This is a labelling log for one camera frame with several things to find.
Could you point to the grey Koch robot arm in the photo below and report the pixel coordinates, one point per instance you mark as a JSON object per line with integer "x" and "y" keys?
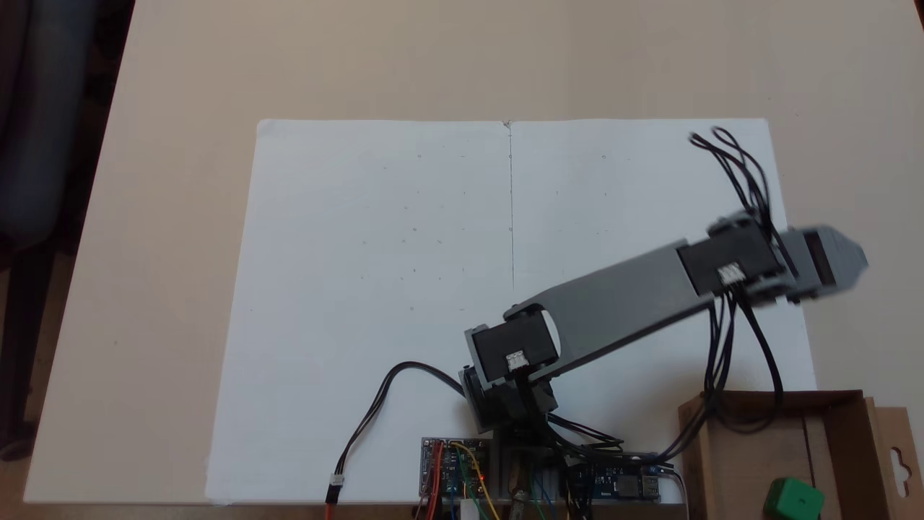
{"x": 621, "y": 300}

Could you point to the grey motor controller board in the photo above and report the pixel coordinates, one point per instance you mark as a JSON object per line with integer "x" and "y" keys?
{"x": 451, "y": 469}

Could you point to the metal table clamp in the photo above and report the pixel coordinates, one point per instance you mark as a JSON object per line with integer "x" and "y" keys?
{"x": 518, "y": 484}

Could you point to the green dice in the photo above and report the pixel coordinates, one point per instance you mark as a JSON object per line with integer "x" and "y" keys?
{"x": 794, "y": 500}

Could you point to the dark office chair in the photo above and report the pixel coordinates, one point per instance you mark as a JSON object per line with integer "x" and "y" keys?
{"x": 43, "y": 144}

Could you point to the blue power converter board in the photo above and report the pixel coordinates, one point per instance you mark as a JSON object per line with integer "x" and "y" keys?
{"x": 624, "y": 485}

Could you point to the brown cardboard box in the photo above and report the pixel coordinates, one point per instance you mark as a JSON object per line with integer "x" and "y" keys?
{"x": 743, "y": 469}

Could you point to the white paper sheet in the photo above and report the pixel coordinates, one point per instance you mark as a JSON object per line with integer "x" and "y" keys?
{"x": 325, "y": 325}

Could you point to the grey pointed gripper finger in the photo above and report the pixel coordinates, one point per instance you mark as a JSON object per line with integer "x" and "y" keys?
{"x": 848, "y": 260}

